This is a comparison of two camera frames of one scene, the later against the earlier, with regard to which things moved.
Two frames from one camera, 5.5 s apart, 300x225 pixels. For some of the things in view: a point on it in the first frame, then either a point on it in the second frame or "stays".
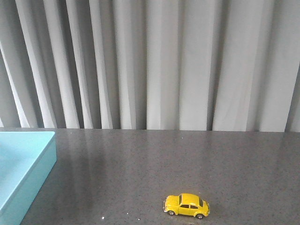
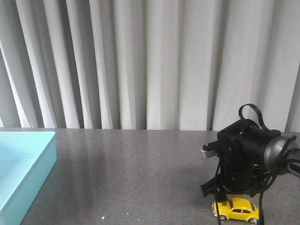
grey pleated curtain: [210, 65] stays
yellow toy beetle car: [186, 204] to [237, 207]
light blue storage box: [27, 159] stays
